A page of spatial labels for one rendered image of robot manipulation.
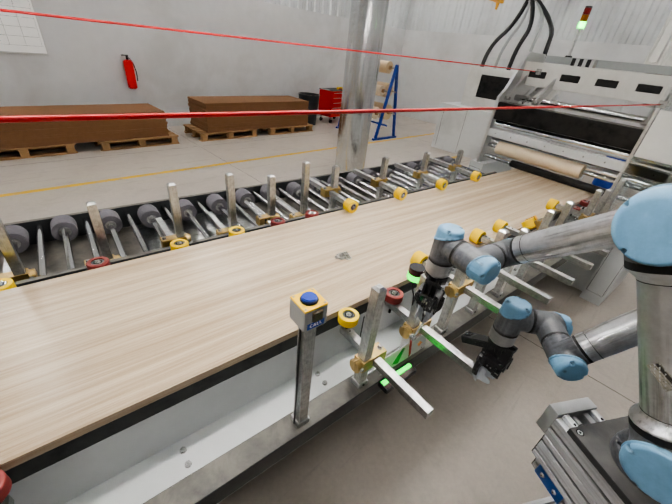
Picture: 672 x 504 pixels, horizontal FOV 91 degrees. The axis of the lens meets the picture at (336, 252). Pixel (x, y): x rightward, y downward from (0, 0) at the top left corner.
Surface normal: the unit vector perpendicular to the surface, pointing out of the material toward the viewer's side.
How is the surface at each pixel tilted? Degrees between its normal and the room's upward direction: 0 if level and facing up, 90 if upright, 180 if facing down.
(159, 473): 0
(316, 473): 0
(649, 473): 97
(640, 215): 83
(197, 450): 0
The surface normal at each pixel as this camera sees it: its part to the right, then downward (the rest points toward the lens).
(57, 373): 0.10, -0.84
